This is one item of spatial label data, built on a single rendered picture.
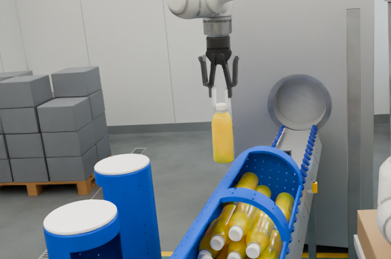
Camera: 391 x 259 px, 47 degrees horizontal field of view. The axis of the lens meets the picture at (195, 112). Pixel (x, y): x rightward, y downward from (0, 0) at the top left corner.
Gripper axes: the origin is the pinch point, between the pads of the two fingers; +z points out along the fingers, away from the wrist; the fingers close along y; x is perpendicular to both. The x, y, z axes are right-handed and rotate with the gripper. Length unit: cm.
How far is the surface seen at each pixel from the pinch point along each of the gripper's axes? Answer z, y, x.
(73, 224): 47, 56, 11
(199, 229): 25.2, -3.4, 38.9
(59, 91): 62, 247, -261
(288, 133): 58, -5, -140
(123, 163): 48, 67, -52
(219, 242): 36.0, -5.3, 27.3
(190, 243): 25, -3, 46
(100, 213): 46, 50, 1
